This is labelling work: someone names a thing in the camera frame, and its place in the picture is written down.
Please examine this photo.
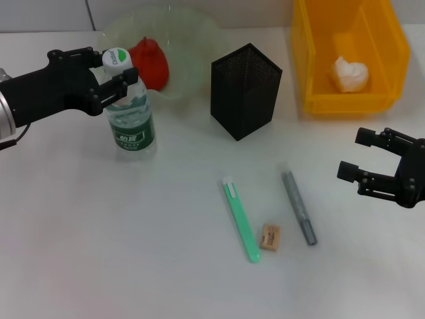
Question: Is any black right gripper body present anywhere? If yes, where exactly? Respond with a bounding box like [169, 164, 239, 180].
[394, 138, 425, 209]

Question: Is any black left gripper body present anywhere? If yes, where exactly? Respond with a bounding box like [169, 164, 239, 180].
[0, 49, 101, 128]

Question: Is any red-orange fruit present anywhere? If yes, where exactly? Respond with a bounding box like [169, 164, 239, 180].
[127, 36, 171, 91]

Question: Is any clear water bottle green label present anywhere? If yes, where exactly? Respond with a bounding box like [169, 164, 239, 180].
[101, 48, 157, 163]

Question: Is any white paper ball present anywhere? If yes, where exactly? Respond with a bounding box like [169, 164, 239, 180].
[328, 56, 371, 94]

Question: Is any grey marker pen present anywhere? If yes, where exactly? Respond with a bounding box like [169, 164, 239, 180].
[281, 169, 319, 247]

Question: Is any tan eraser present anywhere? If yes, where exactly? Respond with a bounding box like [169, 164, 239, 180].
[258, 223, 282, 254]

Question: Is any green retractable pen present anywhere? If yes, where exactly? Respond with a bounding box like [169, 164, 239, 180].
[221, 175, 262, 265]

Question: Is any translucent green fruit plate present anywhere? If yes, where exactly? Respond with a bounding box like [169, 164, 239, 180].
[98, 3, 230, 107]

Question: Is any black mesh pen holder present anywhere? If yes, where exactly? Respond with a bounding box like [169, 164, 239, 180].
[211, 43, 284, 142]

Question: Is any yellow plastic bin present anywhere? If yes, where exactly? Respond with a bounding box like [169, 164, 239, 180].
[291, 0, 412, 118]

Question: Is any left arm cable with connector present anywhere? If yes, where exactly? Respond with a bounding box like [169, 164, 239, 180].
[0, 122, 33, 151]

